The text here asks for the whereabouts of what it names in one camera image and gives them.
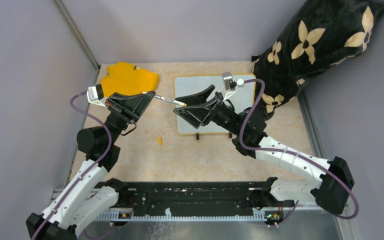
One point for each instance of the yellow folded cloth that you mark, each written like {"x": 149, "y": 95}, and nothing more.
{"x": 128, "y": 79}

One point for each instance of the yellow framed whiteboard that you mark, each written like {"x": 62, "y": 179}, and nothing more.
{"x": 239, "y": 102}

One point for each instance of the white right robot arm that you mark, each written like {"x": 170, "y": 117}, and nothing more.
{"x": 325, "y": 182}

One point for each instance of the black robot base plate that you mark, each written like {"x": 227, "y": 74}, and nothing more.
{"x": 198, "y": 199}

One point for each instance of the black floral pillow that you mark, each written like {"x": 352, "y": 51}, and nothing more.
{"x": 320, "y": 35}

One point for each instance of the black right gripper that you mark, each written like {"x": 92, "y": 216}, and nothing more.
{"x": 196, "y": 116}

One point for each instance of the white whiteboard marker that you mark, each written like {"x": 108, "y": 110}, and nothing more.
{"x": 169, "y": 100}

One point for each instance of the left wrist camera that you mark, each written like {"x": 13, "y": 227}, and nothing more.
{"x": 95, "y": 95}

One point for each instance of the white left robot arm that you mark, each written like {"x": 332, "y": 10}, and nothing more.
{"x": 73, "y": 211}

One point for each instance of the aluminium frame rail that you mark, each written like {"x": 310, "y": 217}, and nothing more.
{"x": 117, "y": 214}

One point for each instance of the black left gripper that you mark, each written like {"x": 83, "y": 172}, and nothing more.
{"x": 129, "y": 107}

